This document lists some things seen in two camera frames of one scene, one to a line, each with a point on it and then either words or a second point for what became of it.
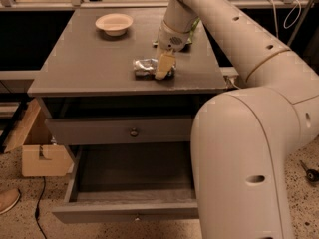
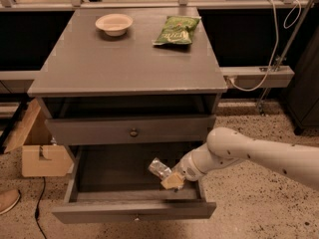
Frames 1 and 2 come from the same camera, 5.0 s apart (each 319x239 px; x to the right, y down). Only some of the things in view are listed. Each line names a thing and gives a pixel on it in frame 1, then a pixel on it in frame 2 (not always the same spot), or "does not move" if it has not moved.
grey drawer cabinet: x=130 y=133 does not move
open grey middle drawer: x=129 y=182 does not move
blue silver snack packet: x=147 y=68 → x=159 y=168
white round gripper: x=169 y=40 → x=185 y=168
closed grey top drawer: x=93 y=131 does not move
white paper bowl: x=114 y=24 does not move
